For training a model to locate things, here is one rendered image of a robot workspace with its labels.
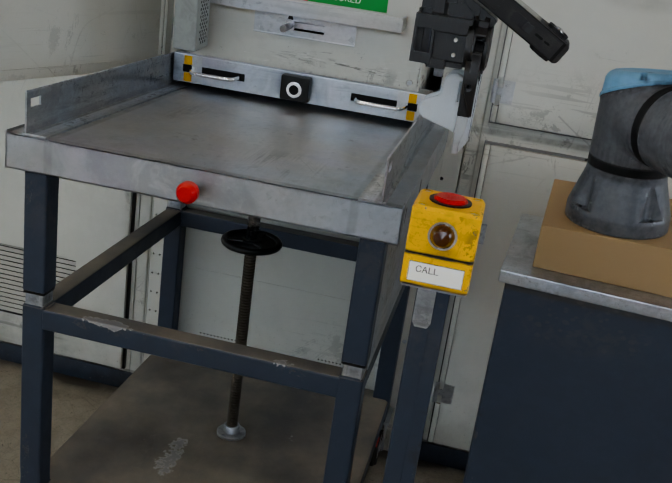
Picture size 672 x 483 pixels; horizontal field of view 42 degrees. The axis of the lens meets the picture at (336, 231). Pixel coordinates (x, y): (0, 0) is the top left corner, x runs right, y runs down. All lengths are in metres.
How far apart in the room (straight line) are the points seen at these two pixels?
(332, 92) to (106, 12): 0.49
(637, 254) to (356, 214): 0.40
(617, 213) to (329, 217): 0.41
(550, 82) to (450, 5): 0.89
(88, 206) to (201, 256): 0.30
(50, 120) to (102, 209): 0.72
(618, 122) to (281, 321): 1.08
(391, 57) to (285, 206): 0.59
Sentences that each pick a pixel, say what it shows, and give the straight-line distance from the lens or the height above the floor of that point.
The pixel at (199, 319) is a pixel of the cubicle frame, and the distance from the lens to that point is 2.17.
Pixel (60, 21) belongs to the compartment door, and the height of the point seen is 0.94.
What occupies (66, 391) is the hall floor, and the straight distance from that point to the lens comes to 2.33.
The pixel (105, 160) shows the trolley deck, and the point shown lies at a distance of 1.35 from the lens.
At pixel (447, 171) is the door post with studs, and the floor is 0.72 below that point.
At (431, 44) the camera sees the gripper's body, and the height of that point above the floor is 1.08.
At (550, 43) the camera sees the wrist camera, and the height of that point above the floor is 1.10.
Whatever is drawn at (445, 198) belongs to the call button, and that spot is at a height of 0.91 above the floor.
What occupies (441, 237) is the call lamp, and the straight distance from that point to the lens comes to 0.98.
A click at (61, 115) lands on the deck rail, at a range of 1.49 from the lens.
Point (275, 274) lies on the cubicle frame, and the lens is 2.06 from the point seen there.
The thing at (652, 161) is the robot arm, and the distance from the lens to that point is 1.24.
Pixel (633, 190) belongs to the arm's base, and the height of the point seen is 0.89.
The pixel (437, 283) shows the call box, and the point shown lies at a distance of 1.01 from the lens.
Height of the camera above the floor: 1.18
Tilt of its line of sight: 19 degrees down
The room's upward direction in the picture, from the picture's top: 8 degrees clockwise
